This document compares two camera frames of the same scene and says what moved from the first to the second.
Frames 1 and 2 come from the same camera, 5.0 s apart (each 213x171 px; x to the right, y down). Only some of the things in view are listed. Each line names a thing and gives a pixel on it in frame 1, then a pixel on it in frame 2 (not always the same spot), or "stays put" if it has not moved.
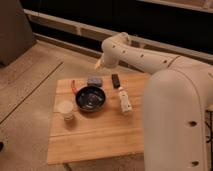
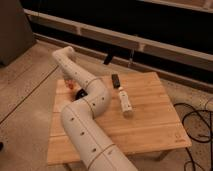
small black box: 115,81 stays put
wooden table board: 97,117 stays put
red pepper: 74,88 → 70,84
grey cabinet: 16,36 stays put
